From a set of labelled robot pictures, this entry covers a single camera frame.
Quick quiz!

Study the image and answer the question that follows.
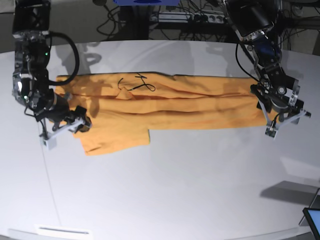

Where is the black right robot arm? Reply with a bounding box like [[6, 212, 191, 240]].
[[12, 0, 92, 150]]

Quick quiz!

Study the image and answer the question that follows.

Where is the tablet with blue screen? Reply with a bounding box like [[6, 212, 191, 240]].
[[302, 207, 320, 240]]

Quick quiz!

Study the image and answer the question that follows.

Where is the white flat bar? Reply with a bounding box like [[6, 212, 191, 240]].
[[34, 224, 92, 236]]

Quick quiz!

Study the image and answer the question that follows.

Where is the yellow T-shirt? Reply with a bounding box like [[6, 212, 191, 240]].
[[55, 72, 266, 156]]

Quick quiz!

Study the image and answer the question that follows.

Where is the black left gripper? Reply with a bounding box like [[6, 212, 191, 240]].
[[250, 79, 312, 138]]

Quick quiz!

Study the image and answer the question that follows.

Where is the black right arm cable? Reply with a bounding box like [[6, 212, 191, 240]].
[[46, 31, 81, 87]]

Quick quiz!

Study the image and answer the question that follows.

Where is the black power strip red switch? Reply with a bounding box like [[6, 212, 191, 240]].
[[193, 13, 227, 24]]

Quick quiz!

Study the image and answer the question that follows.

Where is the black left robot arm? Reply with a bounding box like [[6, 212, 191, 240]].
[[220, 0, 311, 138]]

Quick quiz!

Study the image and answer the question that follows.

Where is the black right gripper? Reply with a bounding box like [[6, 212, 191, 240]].
[[35, 93, 92, 151]]

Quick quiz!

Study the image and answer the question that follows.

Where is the white power strip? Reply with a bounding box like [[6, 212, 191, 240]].
[[149, 12, 194, 23]]

